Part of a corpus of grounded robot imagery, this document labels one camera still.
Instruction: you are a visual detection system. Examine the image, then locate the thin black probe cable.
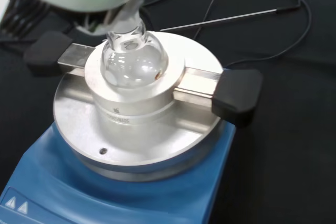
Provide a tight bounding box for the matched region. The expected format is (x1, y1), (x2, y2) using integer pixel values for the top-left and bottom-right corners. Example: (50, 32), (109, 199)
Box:
(141, 0), (313, 68)

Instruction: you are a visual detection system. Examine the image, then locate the black bench cloth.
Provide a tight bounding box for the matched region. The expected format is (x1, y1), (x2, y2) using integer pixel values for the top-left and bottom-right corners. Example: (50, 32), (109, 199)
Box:
(0, 0), (336, 224)

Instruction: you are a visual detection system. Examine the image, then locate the clear round-bottom flask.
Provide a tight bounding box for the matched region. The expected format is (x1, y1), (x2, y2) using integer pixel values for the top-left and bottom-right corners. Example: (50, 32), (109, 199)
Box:
(101, 0), (169, 89)

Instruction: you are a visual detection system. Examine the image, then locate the steel temperature probe rod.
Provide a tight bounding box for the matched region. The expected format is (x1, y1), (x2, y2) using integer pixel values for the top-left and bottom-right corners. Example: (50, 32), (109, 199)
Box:
(159, 6), (300, 32)

